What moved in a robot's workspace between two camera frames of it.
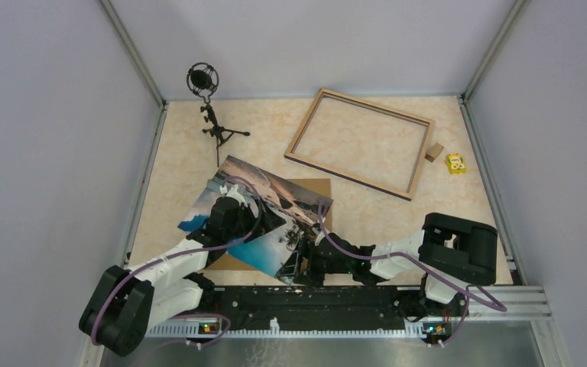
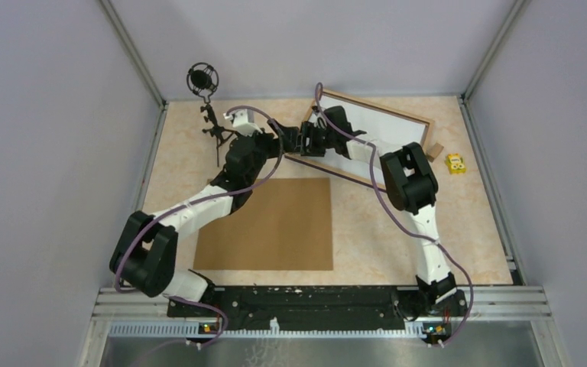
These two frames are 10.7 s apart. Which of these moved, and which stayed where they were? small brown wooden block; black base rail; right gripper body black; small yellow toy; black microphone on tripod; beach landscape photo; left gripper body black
Moved: right gripper body black; beach landscape photo; left gripper body black
Stayed: black microphone on tripod; small brown wooden block; black base rail; small yellow toy
